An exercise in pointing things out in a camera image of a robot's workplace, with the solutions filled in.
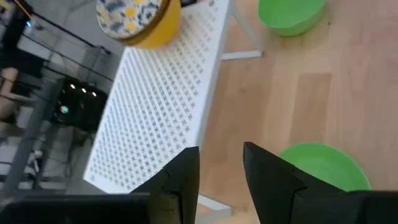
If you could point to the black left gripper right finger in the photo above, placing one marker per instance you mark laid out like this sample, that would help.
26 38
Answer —
280 193

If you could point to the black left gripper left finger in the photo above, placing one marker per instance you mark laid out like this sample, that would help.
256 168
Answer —
180 186

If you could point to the green mini bowl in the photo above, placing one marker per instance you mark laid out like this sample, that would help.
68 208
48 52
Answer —
289 15
326 165

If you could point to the white perforated metal shelf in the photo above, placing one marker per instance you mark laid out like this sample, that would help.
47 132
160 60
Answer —
155 109

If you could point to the black box with small lights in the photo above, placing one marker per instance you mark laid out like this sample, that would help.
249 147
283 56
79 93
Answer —
81 105

